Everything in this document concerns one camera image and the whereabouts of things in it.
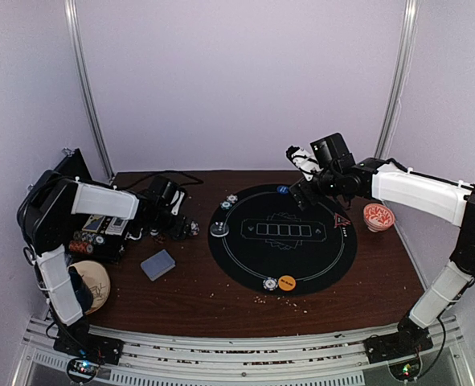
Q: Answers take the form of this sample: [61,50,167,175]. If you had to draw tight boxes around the blue cream 10 chip stack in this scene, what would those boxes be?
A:
[189,221,199,236]

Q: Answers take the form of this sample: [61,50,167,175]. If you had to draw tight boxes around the blue small blind button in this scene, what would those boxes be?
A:
[276,185,289,195]

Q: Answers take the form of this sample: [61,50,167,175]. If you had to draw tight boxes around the clear acrylic dealer button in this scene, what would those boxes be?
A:
[209,221,230,238]

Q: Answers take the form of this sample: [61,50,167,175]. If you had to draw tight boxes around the red triangular all-in marker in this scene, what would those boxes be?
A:
[334,213,351,228]

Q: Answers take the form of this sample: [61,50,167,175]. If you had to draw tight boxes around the yellow big blind button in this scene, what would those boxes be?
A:
[277,275,297,292]

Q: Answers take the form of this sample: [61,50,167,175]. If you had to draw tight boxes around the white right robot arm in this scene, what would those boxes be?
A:
[285,133,475,355]

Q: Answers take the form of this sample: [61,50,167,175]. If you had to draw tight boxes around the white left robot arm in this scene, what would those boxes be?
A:
[17,170,199,326]

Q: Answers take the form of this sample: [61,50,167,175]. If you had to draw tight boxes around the blue playing card deck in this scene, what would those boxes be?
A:
[140,249,176,281]

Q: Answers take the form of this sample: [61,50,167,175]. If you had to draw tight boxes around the white playing card box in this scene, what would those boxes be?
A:
[104,217,128,236]

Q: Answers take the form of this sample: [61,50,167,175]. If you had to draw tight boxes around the red white patterned bowl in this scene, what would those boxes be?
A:
[362,203,395,232]

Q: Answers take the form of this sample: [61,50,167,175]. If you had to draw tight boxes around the round black poker mat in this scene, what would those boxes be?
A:
[208,184,358,296]

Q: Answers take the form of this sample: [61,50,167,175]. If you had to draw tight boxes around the black poker set case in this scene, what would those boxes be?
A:
[30,147,148,266]

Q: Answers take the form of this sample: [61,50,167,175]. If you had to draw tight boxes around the blue-backed playing card box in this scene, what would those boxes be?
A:
[82,215,105,233]

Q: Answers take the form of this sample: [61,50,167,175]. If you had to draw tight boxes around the front chips row in case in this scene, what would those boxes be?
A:
[73,231,105,245]

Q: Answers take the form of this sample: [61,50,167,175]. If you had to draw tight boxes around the beige patterned plate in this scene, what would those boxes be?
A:
[68,261,111,314]

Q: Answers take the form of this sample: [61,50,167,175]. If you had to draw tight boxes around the red 5 chips in case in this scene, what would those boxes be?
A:
[68,240,94,255]

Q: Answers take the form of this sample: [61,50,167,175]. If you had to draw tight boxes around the dark blue mug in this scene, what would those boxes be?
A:
[68,266,93,314]

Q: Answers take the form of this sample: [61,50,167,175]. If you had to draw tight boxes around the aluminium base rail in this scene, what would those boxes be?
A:
[10,315,475,386]

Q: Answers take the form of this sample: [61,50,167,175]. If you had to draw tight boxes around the aluminium frame post right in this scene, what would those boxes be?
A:
[375,0,420,158]

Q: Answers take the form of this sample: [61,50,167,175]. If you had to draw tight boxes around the aluminium frame post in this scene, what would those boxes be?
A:
[375,0,420,158]
[64,0,115,180]

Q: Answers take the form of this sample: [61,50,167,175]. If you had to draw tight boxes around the aluminium frame post left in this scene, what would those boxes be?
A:
[64,0,115,180]

